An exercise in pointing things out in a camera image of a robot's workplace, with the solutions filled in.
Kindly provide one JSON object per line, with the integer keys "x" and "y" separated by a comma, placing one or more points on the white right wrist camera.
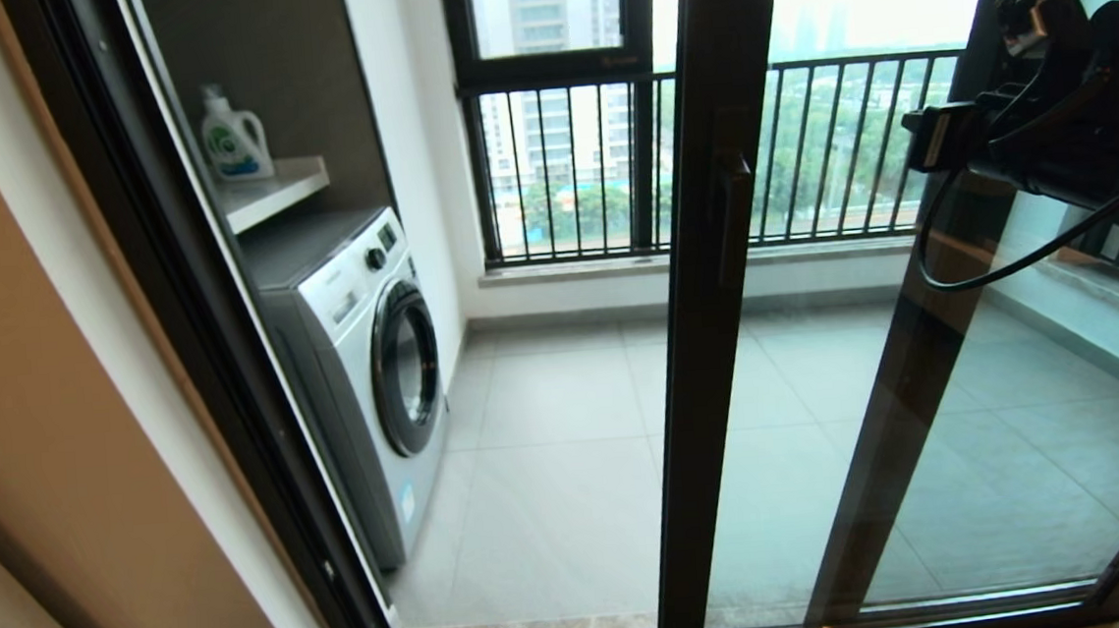
{"x": 1031, "y": 20}

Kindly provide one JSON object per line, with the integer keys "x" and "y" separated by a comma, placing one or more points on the dark framed sliding glass door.
{"x": 183, "y": 281}

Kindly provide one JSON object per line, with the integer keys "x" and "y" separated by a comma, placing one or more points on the white front-load washing machine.
{"x": 347, "y": 368}

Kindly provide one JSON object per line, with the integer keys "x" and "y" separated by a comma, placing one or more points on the short grey stone sill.
{"x": 1090, "y": 301}

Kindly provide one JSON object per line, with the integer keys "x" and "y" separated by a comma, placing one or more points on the white detergent bottle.
{"x": 237, "y": 139}

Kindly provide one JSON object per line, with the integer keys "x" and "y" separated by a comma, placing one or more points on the long grey stone sill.
{"x": 576, "y": 271}

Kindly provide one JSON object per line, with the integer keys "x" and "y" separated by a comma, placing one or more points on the dark window frame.
{"x": 645, "y": 150}

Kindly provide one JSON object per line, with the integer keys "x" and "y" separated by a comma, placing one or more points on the brown framed sliding glass door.
{"x": 713, "y": 392}

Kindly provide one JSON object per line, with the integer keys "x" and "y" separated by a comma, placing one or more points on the white wall shelf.
{"x": 280, "y": 188}

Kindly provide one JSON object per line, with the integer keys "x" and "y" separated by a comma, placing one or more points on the long black balcony railing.
{"x": 847, "y": 62}

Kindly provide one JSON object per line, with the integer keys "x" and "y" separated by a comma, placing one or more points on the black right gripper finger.
{"x": 941, "y": 138}

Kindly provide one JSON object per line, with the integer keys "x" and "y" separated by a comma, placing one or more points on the brown framed fixed glass door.
{"x": 899, "y": 448}

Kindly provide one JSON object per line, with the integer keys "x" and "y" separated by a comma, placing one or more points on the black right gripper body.
{"x": 1108, "y": 128}

